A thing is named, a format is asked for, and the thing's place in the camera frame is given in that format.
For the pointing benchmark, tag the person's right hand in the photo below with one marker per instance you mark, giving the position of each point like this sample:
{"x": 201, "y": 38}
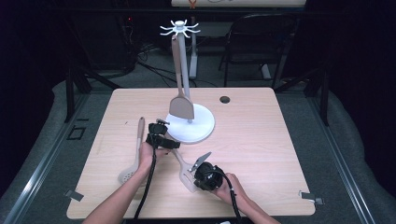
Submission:
{"x": 232, "y": 189}

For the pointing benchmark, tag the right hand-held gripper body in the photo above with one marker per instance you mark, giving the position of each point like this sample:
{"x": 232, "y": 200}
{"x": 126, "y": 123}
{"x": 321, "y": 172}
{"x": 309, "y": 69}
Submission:
{"x": 207, "y": 179}

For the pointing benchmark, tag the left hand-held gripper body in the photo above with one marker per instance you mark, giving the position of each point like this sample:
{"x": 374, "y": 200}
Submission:
{"x": 157, "y": 132}

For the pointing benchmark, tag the person's left hand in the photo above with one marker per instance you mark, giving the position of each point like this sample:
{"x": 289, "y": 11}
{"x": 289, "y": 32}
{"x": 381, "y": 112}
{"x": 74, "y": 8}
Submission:
{"x": 148, "y": 157}

